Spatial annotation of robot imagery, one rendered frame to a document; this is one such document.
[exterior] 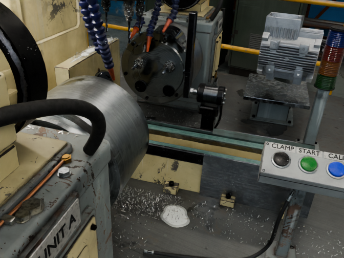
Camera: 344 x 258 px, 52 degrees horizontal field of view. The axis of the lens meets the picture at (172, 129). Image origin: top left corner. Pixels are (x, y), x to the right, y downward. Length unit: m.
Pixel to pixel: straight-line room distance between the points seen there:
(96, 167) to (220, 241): 0.46
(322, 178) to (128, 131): 0.37
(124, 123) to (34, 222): 0.32
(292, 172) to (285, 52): 0.70
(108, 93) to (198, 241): 0.41
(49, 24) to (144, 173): 0.48
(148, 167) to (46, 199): 0.60
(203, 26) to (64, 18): 0.50
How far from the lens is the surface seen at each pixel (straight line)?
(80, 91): 0.69
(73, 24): 1.13
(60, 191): 0.44
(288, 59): 1.32
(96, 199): 0.54
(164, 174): 1.00
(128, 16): 0.88
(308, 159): 0.71
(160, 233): 0.88
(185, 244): 0.86
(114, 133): 0.64
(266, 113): 1.45
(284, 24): 1.34
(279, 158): 0.70
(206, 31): 1.33
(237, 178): 0.94
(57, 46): 1.05
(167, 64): 1.12
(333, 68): 1.18
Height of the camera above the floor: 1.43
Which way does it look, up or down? 29 degrees down
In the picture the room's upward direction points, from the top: 3 degrees clockwise
